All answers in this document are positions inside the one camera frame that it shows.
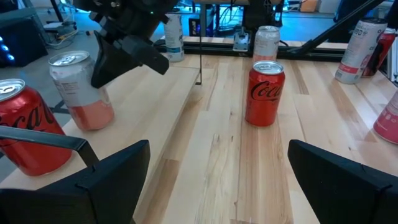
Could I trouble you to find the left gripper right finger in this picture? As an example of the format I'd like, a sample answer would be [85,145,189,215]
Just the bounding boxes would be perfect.
[287,139,398,224]

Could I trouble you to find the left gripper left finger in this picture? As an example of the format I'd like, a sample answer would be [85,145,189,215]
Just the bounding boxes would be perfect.
[0,139,152,224]

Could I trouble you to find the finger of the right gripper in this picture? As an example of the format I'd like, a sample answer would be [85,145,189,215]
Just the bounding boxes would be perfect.
[119,34,171,76]
[90,30,142,90]

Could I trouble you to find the white blue Celsius can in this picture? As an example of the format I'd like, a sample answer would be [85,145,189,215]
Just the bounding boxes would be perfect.
[164,12,186,63]

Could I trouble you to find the raspberry lime Spindrift can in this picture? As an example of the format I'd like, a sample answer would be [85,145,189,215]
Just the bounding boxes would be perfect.
[372,90,398,146]

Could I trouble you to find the red Coca-Cola can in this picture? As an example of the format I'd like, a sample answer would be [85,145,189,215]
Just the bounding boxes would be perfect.
[362,27,397,78]
[244,60,286,128]
[0,78,73,177]

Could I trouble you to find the black computer tower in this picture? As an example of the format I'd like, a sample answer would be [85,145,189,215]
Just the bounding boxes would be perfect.
[0,18,49,68]

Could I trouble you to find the white red-band Celsius can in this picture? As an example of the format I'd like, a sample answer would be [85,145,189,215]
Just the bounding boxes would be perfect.
[334,17,389,85]

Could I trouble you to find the brown cardboard box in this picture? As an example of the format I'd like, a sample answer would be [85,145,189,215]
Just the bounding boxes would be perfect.
[300,0,321,12]

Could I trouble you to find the black aluminium table frame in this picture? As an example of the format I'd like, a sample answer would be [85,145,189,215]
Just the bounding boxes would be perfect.
[154,0,386,62]

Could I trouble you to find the white metal bracket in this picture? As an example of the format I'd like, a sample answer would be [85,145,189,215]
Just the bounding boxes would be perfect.
[232,30,251,52]

